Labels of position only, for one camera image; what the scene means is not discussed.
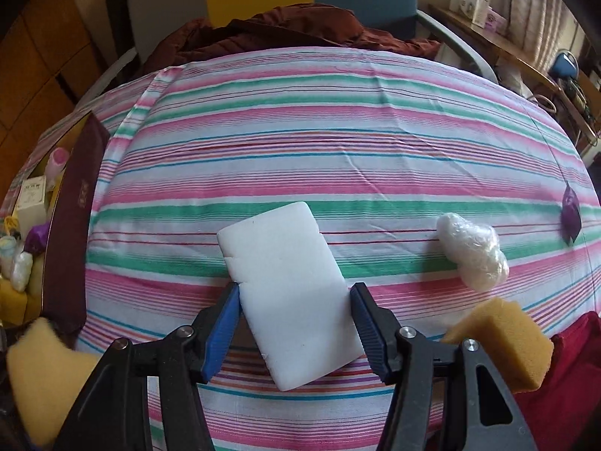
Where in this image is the blue desk lamp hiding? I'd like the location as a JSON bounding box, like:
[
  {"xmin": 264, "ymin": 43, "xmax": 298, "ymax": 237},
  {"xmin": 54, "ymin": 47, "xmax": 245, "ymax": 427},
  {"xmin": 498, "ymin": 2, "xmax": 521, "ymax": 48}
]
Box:
[{"xmin": 551, "ymin": 51, "xmax": 579, "ymax": 80}]

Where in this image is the maroon gift box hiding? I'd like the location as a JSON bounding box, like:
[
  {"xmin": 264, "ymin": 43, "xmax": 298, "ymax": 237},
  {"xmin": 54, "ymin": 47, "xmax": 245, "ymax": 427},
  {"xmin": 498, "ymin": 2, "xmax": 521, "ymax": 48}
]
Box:
[{"xmin": 0, "ymin": 112, "xmax": 111, "ymax": 336}]

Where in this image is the striped bed sheet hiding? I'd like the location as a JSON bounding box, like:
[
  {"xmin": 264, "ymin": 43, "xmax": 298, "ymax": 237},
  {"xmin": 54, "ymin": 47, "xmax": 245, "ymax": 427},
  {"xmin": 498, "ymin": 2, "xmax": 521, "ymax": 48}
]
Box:
[{"xmin": 0, "ymin": 46, "xmax": 597, "ymax": 451}]

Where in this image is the yellow sponge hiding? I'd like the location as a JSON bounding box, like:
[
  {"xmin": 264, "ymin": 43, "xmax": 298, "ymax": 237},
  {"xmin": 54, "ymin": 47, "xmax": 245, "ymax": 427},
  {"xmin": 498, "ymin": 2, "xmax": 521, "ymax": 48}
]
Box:
[
  {"xmin": 6, "ymin": 317, "xmax": 101, "ymax": 447},
  {"xmin": 441, "ymin": 297, "xmax": 555, "ymax": 393},
  {"xmin": 0, "ymin": 279, "xmax": 43, "ymax": 325}
]

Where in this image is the red cloth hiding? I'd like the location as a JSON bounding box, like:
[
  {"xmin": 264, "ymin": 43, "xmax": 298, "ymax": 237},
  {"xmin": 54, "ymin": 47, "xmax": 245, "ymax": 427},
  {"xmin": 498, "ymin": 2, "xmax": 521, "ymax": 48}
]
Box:
[{"xmin": 514, "ymin": 312, "xmax": 601, "ymax": 451}]

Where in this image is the wooden cabinet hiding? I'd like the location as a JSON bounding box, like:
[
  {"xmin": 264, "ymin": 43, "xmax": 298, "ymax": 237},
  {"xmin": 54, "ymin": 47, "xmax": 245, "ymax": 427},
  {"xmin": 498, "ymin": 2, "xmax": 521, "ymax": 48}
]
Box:
[{"xmin": 0, "ymin": 0, "xmax": 118, "ymax": 189}]

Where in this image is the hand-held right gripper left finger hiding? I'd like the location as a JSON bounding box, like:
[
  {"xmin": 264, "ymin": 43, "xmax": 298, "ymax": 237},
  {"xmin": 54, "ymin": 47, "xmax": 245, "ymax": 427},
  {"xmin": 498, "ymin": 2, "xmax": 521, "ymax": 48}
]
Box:
[{"xmin": 51, "ymin": 281, "xmax": 242, "ymax": 451}]

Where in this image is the white wrapped bundle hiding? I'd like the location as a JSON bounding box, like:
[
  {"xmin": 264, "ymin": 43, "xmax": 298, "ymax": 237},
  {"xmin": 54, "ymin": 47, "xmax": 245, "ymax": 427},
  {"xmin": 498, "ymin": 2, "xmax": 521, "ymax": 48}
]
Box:
[{"xmin": 10, "ymin": 251, "xmax": 33, "ymax": 292}]

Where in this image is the pink bottle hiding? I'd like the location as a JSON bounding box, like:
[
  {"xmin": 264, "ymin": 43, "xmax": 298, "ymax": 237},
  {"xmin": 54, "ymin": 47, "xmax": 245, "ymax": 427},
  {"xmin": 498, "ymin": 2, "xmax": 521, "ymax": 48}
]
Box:
[{"xmin": 45, "ymin": 148, "xmax": 69, "ymax": 184}]

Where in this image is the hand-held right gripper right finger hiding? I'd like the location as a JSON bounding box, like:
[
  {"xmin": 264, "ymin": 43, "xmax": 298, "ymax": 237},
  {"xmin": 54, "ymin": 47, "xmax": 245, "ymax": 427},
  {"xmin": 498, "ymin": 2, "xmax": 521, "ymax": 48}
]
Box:
[{"xmin": 349, "ymin": 282, "xmax": 538, "ymax": 451}]

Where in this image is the maroon jacket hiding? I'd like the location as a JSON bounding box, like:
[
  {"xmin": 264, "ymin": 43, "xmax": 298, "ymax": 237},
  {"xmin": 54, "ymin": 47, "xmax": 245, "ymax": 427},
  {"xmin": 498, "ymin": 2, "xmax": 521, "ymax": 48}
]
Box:
[{"xmin": 141, "ymin": 5, "xmax": 442, "ymax": 76}]

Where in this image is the white foam block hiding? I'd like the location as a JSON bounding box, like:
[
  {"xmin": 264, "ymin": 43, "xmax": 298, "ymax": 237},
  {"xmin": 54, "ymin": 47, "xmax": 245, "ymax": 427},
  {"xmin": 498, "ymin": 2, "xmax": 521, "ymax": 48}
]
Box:
[{"xmin": 217, "ymin": 201, "xmax": 366, "ymax": 392}]

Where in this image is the large white carton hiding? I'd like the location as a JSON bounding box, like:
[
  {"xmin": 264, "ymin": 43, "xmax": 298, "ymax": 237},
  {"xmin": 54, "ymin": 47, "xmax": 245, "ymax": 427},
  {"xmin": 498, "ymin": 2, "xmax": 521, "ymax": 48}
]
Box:
[{"xmin": 458, "ymin": 0, "xmax": 491, "ymax": 29}]

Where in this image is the pink carton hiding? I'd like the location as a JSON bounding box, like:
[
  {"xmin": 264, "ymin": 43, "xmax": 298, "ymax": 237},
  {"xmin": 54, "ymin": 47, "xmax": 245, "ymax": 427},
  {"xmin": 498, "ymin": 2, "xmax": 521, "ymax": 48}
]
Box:
[{"xmin": 483, "ymin": 9, "xmax": 508, "ymax": 33}]

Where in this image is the light curtain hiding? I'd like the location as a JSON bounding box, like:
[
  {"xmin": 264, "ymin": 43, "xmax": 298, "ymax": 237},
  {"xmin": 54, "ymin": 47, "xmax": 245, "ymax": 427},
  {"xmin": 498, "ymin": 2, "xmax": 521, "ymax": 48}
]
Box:
[{"xmin": 509, "ymin": 0, "xmax": 580, "ymax": 71}]

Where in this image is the wooden side desk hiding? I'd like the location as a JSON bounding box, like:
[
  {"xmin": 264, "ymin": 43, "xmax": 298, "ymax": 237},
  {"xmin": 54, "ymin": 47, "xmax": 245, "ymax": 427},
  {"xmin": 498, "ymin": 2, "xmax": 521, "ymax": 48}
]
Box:
[{"xmin": 427, "ymin": 5, "xmax": 601, "ymax": 151}]

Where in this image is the crumpled clear plastic wrap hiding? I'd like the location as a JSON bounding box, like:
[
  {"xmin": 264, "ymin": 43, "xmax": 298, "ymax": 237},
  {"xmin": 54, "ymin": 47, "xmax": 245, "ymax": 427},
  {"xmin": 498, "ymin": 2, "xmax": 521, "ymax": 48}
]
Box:
[{"xmin": 436, "ymin": 213, "xmax": 510, "ymax": 291}]

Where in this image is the small purple foil packet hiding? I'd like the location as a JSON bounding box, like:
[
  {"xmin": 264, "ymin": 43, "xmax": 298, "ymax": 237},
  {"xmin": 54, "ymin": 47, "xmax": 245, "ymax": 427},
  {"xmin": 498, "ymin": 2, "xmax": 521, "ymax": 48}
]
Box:
[{"xmin": 561, "ymin": 183, "xmax": 582, "ymax": 245}]

